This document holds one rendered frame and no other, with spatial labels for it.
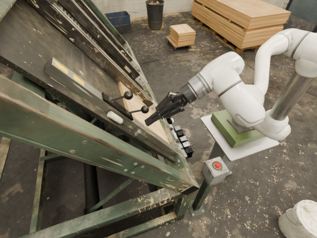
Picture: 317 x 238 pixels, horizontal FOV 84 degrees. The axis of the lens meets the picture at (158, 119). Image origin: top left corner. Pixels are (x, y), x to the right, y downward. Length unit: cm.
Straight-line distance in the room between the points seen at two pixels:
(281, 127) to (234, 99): 83
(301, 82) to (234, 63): 59
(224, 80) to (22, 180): 247
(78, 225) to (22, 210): 126
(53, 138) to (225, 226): 189
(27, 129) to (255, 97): 69
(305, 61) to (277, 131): 53
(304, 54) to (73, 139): 106
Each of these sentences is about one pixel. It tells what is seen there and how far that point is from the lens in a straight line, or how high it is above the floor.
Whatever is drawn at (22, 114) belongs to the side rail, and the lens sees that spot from 48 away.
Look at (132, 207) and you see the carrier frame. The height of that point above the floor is 79.
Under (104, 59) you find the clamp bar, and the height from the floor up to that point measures 147.
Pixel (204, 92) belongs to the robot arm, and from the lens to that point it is 70.
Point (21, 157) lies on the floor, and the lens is 291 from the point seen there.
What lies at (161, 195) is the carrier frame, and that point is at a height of 79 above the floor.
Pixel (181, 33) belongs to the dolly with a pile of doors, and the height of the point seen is 41.
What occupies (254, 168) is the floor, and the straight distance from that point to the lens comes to 254.
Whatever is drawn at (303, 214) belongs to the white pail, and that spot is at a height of 36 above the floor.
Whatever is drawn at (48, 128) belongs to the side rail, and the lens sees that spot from 51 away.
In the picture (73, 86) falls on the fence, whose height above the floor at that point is 161.
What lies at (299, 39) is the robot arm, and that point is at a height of 164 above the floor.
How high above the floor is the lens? 200
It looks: 48 degrees down
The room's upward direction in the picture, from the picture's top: straight up
